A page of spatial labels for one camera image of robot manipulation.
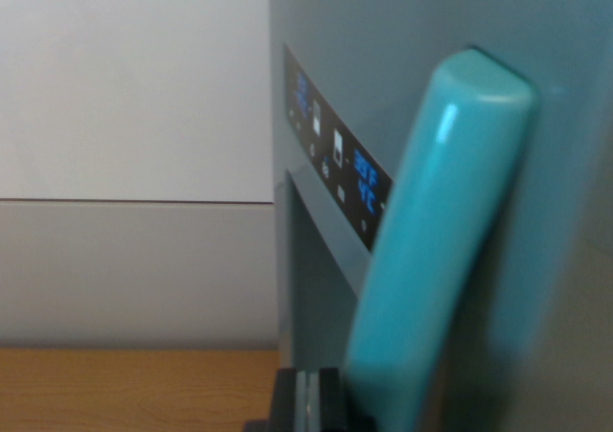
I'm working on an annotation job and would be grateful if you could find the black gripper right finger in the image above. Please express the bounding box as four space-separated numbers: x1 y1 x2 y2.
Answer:
307 366 377 432

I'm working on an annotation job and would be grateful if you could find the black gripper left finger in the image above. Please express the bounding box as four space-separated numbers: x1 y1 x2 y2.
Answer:
241 367 308 432

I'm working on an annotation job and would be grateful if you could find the teal handle of display door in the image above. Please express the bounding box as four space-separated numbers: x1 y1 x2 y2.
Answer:
342 47 536 432

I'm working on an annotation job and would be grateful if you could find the grey toy refrigerator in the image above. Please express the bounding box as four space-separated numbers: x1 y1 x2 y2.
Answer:
266 0 613 432

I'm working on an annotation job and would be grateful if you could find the black temperature display panel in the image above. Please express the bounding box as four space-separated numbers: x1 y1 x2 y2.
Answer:
282 42 395 254

